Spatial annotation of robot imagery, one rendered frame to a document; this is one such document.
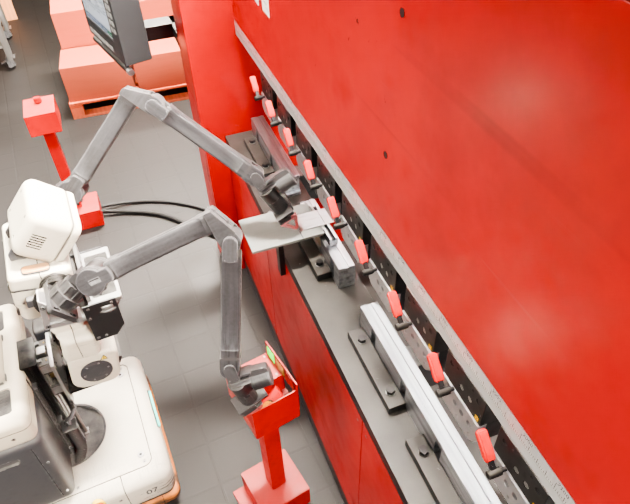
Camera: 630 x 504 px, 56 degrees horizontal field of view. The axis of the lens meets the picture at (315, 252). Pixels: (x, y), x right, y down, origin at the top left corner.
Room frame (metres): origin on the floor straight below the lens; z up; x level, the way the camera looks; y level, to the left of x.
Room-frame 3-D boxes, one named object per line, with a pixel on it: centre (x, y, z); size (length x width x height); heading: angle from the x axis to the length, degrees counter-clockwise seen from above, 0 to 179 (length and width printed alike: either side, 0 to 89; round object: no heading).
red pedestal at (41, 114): (2.89, 1.44, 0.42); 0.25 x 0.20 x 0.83; 109
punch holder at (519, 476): (0.54, -0.41, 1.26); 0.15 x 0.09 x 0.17; 19
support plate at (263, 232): (1.60, 0.12, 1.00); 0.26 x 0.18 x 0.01; 109
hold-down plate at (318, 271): (1.59, 0.02, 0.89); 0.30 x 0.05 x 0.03; 19
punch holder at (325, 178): (1.49, -0.08, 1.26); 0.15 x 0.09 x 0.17; 19
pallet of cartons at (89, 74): (4.59, 1.41, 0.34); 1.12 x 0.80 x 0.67; 111
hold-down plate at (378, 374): (1.06, -0.17, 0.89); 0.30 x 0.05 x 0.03; 19
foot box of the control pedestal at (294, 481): (1.08, 0.21, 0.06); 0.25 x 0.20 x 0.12; 120
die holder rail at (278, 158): (2.17, 0.16, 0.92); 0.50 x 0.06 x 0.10; 19
